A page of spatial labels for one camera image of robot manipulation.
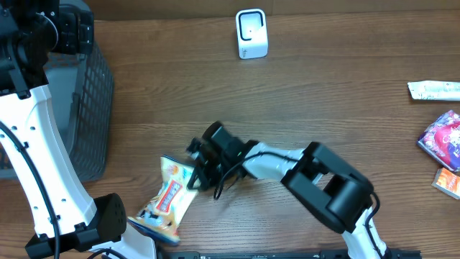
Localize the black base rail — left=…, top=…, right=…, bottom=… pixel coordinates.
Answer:
left=154, top=250, right=423, bottom=259

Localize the white barcode scanner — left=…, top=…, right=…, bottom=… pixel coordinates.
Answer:
left=235, top=9, right=269, bottom=60

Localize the grey plastic shopping basket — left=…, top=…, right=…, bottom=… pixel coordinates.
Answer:
left=1, top=1, right=114, bottom=181

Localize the red purple liners pack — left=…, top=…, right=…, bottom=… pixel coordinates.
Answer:
left=417, top=110, right=459, bottom=173

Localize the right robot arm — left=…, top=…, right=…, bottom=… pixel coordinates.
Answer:
left=186, top=122, right=391, bottom=258

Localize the cream snack bag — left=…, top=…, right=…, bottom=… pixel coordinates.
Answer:
left=128, top=155, right=198, bottom=245

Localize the white conditioner tube gold cap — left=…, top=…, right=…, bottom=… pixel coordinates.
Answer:
left=408, top=81, right=459, bottom=101

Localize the orange snack packet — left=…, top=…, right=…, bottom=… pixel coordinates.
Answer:
left=432, top=168, right=459, bottom=200

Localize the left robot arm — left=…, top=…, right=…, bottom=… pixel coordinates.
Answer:
left=1, top=1, right=157, bottom=258

